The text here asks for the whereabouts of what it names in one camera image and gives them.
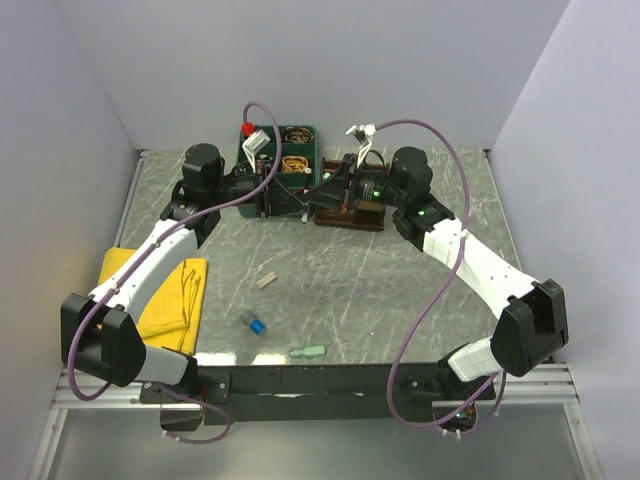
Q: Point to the short mint green highlighter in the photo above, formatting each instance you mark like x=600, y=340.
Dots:
x=308, y=352

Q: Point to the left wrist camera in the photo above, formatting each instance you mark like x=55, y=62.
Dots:
x=255, y=139

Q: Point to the yellow cloth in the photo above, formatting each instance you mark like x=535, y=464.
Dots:
x=171, y=319

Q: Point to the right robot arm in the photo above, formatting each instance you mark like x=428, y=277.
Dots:
x=532, y=318

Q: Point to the blue capped glue stick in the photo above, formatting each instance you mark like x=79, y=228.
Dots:
x=251, y=321

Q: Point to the brown wooden desk organizer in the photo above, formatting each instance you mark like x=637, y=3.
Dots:
x=364, y=215

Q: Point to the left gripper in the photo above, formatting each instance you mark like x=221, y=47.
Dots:
x=282, y=201

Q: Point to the black base bar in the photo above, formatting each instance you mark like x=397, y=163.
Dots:
x=330, y=392

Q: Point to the green compartment tray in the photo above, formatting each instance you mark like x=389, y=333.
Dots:
x=299, y=157

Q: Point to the small grey eraser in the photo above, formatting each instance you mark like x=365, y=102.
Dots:
x=266, y=280

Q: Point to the aluminium rail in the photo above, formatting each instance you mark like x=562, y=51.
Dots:
x=545, y=385

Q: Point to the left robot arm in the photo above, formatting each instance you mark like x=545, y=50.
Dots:
x=99, y=334

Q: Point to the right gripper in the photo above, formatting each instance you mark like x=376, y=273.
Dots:
x=331, y=192

